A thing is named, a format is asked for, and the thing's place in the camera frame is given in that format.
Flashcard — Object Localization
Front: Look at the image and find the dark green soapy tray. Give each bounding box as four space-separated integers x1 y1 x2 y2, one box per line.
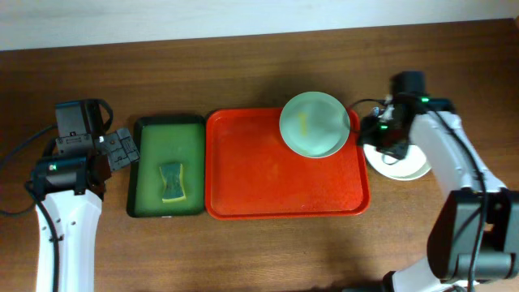
127 115 205 217

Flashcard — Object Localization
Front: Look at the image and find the pale green plate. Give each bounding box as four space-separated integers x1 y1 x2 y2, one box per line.
279 92 353 158

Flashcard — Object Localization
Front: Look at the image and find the red plastic tray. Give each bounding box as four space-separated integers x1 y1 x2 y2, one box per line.
205 108 371 221

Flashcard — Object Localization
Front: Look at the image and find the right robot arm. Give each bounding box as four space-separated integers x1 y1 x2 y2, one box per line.
358 92 518 291

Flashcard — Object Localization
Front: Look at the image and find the white plate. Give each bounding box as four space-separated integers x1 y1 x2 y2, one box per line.
363 144 431 181

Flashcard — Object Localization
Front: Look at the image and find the yellow green scrub sponge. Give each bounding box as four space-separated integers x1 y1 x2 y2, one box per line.
160 162 187 203

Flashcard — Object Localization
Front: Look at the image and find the light blue plate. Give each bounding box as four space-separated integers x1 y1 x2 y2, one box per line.
375 161 431 181

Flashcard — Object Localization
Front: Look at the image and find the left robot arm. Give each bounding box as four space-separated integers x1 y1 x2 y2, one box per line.
26 127 139 291

